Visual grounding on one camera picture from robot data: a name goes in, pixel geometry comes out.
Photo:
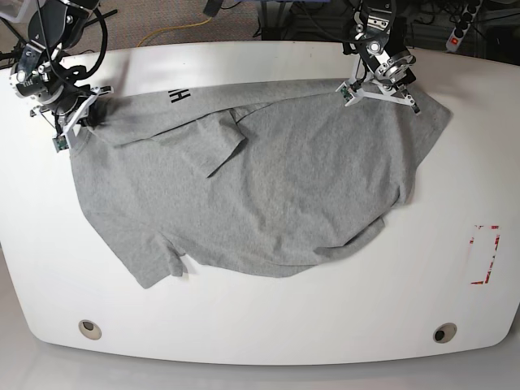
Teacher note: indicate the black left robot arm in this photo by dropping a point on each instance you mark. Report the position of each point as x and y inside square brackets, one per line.
[376, 34]

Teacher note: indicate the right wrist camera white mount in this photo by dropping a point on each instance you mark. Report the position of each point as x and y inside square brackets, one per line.
[77, 118]

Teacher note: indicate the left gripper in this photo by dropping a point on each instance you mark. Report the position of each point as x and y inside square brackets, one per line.
[390, 65]

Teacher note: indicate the white power strip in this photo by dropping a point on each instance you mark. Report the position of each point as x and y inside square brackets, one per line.
[465, 20]

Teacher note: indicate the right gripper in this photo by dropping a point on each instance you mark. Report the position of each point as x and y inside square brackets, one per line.
[42, 78]

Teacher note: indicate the right table cable grommet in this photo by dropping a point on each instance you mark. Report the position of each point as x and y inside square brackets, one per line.
[444, 333]

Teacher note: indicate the red tape rectangle marking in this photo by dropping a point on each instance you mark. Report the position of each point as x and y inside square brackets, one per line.
[484, 243]

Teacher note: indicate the grey T-shirt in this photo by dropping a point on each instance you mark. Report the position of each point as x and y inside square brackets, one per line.
[266, 179]

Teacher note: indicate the left table cable grommet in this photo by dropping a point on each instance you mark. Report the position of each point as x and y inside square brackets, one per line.
[90, 330]

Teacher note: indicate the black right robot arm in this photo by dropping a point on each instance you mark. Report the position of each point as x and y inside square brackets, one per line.
[62, 22]

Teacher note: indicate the table cable grommet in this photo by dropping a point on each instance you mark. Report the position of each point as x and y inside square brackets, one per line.
[90, 330]
[444, 333]

